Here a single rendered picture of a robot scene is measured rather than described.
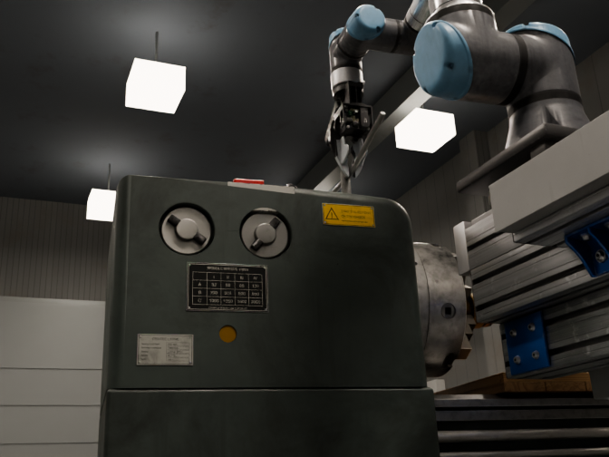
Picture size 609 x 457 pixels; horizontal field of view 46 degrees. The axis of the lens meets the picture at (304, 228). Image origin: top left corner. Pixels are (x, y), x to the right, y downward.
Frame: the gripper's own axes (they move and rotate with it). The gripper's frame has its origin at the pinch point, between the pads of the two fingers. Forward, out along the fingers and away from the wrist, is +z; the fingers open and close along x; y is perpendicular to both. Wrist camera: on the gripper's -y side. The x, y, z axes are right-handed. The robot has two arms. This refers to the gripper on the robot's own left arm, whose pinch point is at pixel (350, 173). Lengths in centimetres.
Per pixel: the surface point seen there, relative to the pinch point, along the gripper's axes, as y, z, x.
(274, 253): 12.9, 24.4, -21.8
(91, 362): -830, -100, -50
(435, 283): 3.5, 26.2, 16.4
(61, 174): -734, -318, -99
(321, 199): 13.9, 12.8, -12.1
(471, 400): 5, 51, 21
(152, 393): 14, 51, -44
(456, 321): 2.4, 34.3, 21.0
